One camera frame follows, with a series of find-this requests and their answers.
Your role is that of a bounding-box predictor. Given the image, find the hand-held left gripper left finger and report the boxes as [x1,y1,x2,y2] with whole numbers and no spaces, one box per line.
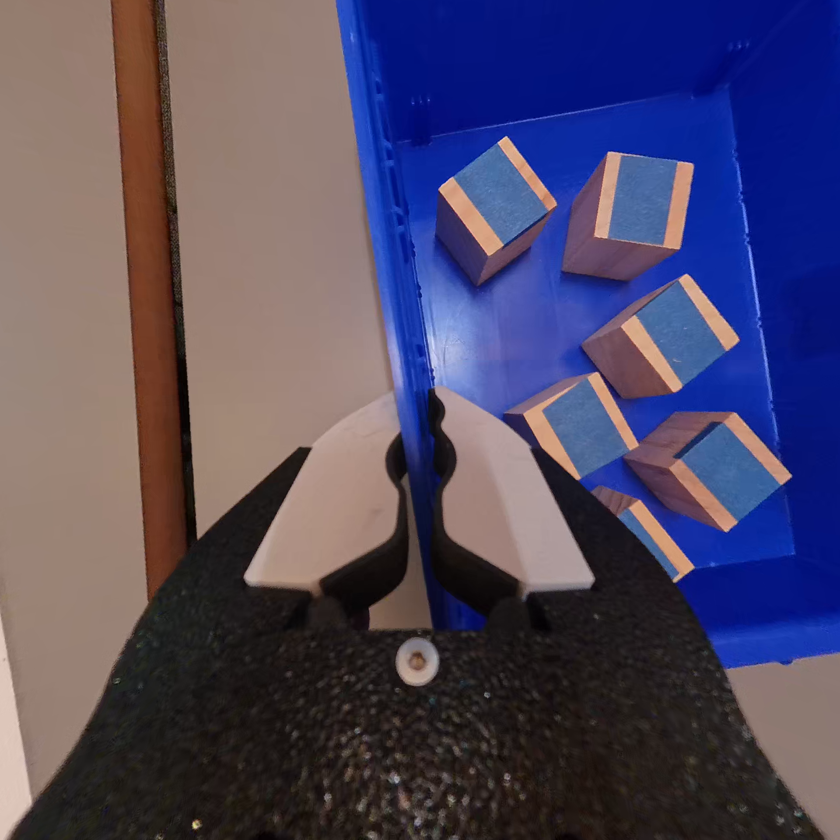
[244,392,411,599]

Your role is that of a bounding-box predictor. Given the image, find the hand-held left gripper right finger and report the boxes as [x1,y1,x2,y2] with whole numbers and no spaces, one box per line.
[428,386,597,618]

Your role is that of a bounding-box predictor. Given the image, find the group of taped wooden cubes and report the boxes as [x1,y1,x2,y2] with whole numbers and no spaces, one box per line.
[435,136,793,584]

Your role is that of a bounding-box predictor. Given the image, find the blue plastic bin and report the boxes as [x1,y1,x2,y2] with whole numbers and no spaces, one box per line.
[335,0,840,667]

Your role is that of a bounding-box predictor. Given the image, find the brown wooden edge strip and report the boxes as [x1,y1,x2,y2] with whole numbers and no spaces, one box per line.
[110,0,189,599]

